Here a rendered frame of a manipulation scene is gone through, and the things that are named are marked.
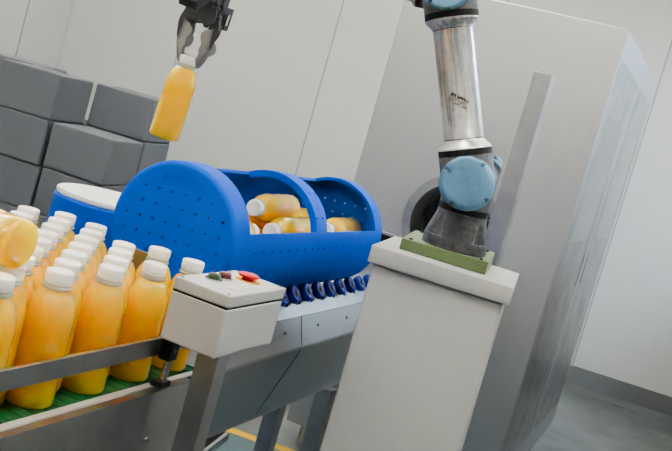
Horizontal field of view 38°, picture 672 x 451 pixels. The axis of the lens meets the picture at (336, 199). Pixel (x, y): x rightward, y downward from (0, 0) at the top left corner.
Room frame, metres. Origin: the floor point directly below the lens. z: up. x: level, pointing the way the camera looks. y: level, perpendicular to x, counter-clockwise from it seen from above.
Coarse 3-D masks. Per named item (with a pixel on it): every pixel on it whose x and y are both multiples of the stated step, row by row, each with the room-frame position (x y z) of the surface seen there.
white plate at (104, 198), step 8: (64, 184) 2.50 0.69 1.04; (72, 184) 2.54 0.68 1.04; (80, 184) 2.58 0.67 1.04; (64, 192) 2.40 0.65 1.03; (72, 192) 2.41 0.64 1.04; (80, 192) 2.44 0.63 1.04; (88, 192) 2.48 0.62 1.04; (96, 192) 2.52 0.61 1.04; (104, 192) 2.56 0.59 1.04; (112, 192) 2.60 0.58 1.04; (120, 192) 2.64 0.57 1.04; (80, 200) 2.37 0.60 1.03; (88, 200) 2.37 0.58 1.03; (96, 200) 2.39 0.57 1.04; (104, 200) 2.42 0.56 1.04; (112, 200) 2.46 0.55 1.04; (104, 208) 2.37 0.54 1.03; (112, 208) 2.37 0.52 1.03
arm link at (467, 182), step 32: (448, 0) 2.05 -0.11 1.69; (448, 32) 2.07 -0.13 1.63; (448, 64) 2.07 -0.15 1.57; (448, 96) 2.08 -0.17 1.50; (448, 128) 2.08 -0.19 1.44; (480, 128) 2.08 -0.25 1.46; (448, 160) 2.06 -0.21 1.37; (480, 160) 2.04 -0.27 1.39; (448, 192) 2.05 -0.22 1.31; (480, 192) 2.04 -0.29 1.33
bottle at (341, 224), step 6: (330, 222) 2.53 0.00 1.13; (336, 222) 2.54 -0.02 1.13; (342, 222) 2.55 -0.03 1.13; (348, 222) 2.59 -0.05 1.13; (354, 222) 2.64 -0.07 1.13; (336, 228) 2.53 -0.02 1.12; (342, 228) 2.54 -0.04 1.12; (348, 228) 2.57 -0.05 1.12; (354, 228) 2.62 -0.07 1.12; (360, 228) 2.66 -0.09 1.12
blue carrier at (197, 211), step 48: (144, 192) 1.93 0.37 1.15; (192, 192) 1.90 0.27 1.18; (240, 192) 2.40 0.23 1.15; (288, 192) 2.65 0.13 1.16; (336, 192) 2.71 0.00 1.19; (144, 240) 1.92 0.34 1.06; (192, 240) 1.88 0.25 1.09; (240, 240) 1.87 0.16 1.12; (288, 240) 2.08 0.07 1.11; (336, 240) 2.35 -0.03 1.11
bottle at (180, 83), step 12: (180, 72) 2.17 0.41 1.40; (192, 72) 2.19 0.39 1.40; (168, 84) 2.18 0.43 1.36; (180, 84) 2.17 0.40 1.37; (192, 84) 2.19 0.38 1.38; (168, 96) 2.17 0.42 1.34; (180, 96) 2.17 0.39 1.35; (192, 96) 2.21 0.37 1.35; (156, 108) 2.19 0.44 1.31; (168, 108) 2.17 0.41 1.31; (180, 108) 2.18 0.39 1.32; (156, 120) 2.18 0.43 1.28; (168, 120) 2.17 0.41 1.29; (180, 120) 2.19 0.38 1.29; (156, 132) 2.18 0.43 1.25; (168, 132) 2.18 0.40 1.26; (180, 132) 2.21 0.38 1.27
